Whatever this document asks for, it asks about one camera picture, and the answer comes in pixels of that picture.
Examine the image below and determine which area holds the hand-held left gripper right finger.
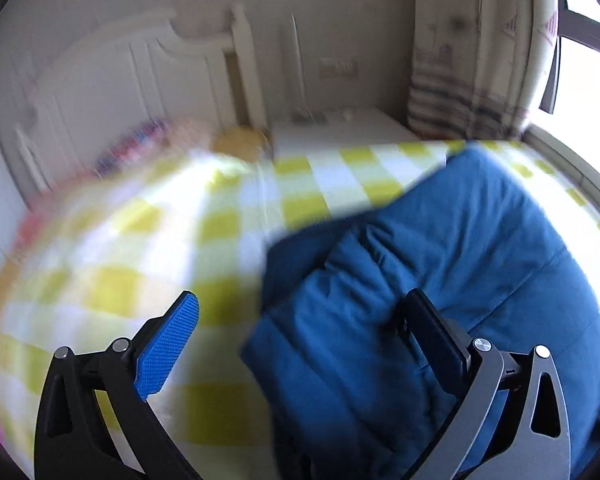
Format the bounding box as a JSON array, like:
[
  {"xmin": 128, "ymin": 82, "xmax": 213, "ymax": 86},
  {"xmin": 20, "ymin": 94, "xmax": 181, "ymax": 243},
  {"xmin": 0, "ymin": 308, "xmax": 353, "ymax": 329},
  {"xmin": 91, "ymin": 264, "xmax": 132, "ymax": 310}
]
[{"xmin": 400, "ymin": 289, "xmax": 573, "ymax": 480}]

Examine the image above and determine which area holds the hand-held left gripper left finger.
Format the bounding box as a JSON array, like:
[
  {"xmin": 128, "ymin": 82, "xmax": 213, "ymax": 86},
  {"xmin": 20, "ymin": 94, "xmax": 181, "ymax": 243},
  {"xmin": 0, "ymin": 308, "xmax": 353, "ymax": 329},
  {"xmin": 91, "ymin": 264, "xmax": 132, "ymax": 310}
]
[{"xmin": 32, "ymin": 291, "xmax": 203, "ymax": 480}]

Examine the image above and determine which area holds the blue puffer jacket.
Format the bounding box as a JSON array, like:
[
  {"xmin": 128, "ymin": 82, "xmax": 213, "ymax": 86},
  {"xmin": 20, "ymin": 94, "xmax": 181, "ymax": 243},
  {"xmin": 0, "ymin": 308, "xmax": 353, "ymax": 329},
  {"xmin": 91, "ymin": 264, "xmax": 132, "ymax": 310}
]
[{"xmin": 240, "ymin": 147, "xmax": 600, "ymax": 480}]

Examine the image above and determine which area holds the yellow checked bed sheet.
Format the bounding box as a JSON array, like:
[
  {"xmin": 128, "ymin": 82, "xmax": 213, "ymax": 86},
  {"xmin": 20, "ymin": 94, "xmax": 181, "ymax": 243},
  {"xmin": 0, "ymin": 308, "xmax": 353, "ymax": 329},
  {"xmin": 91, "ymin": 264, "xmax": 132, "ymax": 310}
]
[{"xmin": 0, "ymin": 137, "xmax": 600, "ymax": 480}]

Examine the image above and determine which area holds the colourful patterned pillow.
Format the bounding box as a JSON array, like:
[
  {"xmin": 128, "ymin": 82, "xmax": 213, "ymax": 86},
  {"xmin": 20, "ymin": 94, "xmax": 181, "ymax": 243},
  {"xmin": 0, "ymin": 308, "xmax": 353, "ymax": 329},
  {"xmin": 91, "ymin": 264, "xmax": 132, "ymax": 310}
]
[{"xmin": 95, "ymin": 117, "xmax": 181, "ymax": 176}]

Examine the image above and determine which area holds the yellow pillow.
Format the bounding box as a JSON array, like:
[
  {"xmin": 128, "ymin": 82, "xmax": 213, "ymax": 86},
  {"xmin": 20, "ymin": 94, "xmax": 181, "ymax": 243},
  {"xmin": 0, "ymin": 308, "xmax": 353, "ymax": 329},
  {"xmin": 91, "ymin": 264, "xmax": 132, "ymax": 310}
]
[{"xmin": 215, "ymin": 129, "xmax": 272, "ymax": 162}]

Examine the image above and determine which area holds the beige pillow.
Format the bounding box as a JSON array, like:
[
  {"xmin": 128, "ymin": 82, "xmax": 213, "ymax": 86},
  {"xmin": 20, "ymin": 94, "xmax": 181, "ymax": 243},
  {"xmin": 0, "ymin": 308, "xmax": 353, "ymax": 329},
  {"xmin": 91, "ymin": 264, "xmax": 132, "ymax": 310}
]
[{"xmin": 165, "ymin": 117, "xmax": 216, "ymax": 153}]

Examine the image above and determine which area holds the white nightstand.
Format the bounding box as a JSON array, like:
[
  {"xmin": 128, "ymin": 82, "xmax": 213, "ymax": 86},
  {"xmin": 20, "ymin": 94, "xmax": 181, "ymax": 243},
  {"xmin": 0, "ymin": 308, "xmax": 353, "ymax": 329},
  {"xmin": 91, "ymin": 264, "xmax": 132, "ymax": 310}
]
[{"xmin": 270, "ymin": 107, "xmax": 431, "ymax": 162}]

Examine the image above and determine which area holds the white wardrobe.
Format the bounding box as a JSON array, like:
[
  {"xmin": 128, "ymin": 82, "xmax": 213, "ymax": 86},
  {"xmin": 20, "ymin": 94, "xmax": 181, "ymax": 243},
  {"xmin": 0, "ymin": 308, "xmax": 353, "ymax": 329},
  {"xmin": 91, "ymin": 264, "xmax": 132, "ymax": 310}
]
[{"xmin": 0, "ymin": 45, "xmax": 36, "ymax": 281}]

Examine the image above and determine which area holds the white bed headboard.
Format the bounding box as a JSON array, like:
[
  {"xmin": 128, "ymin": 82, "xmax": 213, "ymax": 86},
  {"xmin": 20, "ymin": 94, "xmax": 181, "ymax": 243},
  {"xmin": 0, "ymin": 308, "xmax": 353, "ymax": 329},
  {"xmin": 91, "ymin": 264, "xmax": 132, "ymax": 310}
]
[{"xmin": 15, "ymin": 5, "xmax": 268, "ymax": 196}]

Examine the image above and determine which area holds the printed striped curtain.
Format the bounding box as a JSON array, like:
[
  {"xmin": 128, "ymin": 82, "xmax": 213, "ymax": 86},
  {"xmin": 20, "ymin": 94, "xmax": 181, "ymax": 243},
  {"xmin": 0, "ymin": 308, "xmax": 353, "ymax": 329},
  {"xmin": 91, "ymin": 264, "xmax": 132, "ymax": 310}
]
[{"xmin": 407, "ymin": 0, "xmax": 563, "ymax": 141}]

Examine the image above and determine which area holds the thin metal rod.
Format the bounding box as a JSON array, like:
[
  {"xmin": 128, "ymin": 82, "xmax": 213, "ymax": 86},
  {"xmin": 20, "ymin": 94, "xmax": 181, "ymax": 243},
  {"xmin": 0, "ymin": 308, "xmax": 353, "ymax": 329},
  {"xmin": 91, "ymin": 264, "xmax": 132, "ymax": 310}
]
[{"xmin": 286, "ymin": 12, "xmax": 307, "ymax": 121}]

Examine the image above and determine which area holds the window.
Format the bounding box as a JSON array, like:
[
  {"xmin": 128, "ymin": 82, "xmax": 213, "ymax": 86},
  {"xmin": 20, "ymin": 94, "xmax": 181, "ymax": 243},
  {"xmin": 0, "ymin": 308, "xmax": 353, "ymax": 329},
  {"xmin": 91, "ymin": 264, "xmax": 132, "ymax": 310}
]
[{"xmin": 537, "ymin": 0, "xmax": 600, "ymax": 126}]

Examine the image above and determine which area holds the wall socket plate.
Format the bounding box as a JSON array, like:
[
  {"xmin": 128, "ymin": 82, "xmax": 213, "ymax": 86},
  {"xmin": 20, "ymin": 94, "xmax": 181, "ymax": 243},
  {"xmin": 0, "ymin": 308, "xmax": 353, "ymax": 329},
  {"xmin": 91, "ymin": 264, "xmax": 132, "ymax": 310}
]
[{"xmin": 320, "ymin": 57, "xmax": 358, "ymax": 79}]

